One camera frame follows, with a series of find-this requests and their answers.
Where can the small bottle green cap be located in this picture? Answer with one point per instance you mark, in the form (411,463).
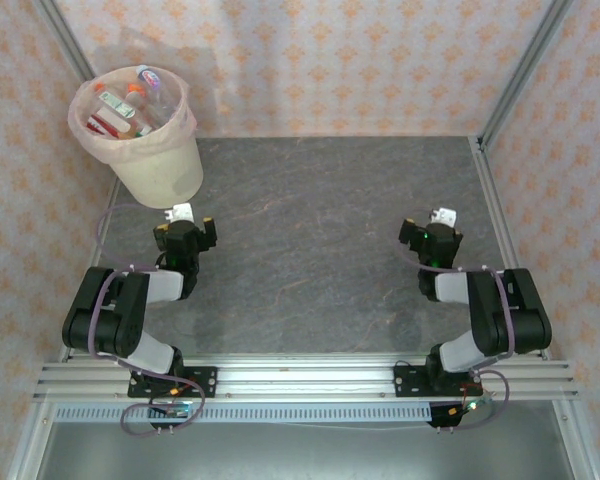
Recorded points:
(144,130)

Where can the orange red label juice bottle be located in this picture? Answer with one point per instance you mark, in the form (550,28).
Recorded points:
(102,125)

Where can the clear bottle green label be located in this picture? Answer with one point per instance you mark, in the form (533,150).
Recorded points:
(116,104)

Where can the brown drink bottle white cap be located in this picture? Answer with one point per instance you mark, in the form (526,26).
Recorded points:
(136,95)

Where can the clear bottle blue cap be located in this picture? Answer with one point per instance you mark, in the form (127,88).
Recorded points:
(150,77)

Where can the orange label bottle orange cap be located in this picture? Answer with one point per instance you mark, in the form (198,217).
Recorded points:
(99,86)

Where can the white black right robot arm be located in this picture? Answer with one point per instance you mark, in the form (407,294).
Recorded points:
(505,315)

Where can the white plastic waste bin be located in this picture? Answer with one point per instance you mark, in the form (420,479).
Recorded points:
(160,175)

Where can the pink plastic bin liner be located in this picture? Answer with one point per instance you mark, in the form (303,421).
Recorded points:
(182,127)

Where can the grey metal sheet panel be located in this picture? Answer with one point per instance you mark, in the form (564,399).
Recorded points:
(305,455)

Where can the aluminium table side rail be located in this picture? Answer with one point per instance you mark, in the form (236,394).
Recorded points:
(495,200)
(106,235)

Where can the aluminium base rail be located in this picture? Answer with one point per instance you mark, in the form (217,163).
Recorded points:
(305,380)

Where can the aluminium frame post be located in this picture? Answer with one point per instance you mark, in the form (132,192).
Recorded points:
(525,65)
(62,25)

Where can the aluminium frame leg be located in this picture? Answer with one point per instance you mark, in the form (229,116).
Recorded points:
(577,445)
(27,450)

